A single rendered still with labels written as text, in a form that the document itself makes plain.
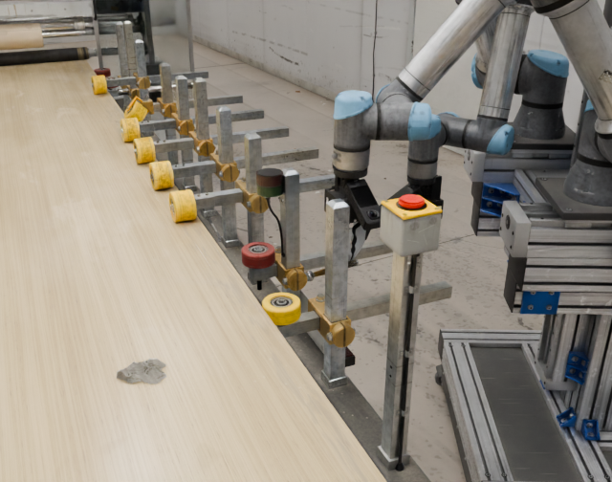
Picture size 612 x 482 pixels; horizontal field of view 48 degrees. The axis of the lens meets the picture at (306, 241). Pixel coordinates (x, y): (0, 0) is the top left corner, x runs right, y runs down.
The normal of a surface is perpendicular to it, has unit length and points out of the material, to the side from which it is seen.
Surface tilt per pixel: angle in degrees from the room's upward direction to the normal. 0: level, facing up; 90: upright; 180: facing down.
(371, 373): 0
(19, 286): 0
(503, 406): 0
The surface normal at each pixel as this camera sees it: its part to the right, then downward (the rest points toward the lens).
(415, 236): 0.40, 0.40
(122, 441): 0.00, -0.90
